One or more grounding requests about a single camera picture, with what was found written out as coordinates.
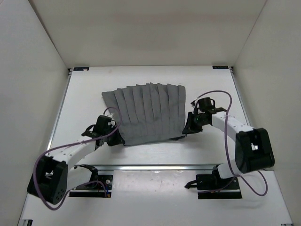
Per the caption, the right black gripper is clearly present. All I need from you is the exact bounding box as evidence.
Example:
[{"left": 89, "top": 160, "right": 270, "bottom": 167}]
[{"left": 183, "top": 112, "right": 208, "bottom": 135}]

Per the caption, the grey pleated skirt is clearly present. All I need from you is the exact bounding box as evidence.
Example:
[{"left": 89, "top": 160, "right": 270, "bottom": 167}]
[{"left": 102, "top": 83, "right": 186, "bottom": 146}]

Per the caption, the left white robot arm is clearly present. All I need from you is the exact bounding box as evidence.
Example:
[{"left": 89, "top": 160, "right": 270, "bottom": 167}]
[{"left": 27, "top": 115, "right": 124, "bottom": 205}]

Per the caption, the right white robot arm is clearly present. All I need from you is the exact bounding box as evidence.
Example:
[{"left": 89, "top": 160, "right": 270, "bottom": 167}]
[{"left": 182, "top": 97, "right": 275, "bottom": 189}]

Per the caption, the right blue corner label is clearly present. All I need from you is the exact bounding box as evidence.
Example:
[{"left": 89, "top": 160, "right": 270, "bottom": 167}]
[{"left": 212, "top": 65, "right": 229, "bottom": 70}]

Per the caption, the blue corner label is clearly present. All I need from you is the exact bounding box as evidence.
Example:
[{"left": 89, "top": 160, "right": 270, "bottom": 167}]
[
  {"left": 212, "top": 65, "right": 229, "bottom": 70},
  {"left": 73, "top": 67, "right": 90, "bottom": 71}
]

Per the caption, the left blue corner label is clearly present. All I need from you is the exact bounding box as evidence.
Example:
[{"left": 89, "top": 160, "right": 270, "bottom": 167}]
[{"left": 73, "top": 67, "right": 90, "bottom": 71}]

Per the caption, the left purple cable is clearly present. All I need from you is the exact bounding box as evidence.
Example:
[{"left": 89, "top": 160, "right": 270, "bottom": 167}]
[{"left": 34, "top": 107, "right": 123, "bottom": 210}]

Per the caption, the purple cable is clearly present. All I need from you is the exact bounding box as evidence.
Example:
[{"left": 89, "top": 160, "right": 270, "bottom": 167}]
[
  {"left": 34, "top": 107, "right": 123, "bottom": 210},
  {"left": 191, "top": 91, "right": 269, "bottom": 196}
]

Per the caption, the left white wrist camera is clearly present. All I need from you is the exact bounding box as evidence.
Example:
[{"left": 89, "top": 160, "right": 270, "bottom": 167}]
[{"left": 107, "top": 114, "right": 117, "bottom": 128}]

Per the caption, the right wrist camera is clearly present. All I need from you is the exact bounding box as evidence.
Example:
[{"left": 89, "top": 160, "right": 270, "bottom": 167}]
[{"left": 190, "top": 100, "right": 199, "bottom": 108}]

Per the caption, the aluminium front rail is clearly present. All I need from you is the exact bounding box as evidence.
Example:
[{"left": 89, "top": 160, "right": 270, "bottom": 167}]
[{"left": 42, "top": 162, "right": 265, "bottom": 172}]

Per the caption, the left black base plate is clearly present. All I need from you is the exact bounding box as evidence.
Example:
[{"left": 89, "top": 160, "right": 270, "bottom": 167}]
[{"left": 67, "top": 164, "right": 113, "bottom": 198}]

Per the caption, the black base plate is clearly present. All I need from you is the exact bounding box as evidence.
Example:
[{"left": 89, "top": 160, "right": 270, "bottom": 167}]
[
  {"left": 67, "top": 164, "right": 113, "bottom": 198},
  {"left": 184, "top": 170, "right": 242, "bottom": 200}
]

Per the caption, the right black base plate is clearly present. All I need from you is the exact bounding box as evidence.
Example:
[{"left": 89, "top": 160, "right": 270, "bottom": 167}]
[{"left": 184, "top": 170, "right": 242, "bottom": 200}]

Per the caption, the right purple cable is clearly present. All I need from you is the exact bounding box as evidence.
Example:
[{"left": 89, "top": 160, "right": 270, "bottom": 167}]
[{"left": 191, "top": 91, "right": 269, "bottom": 196}]

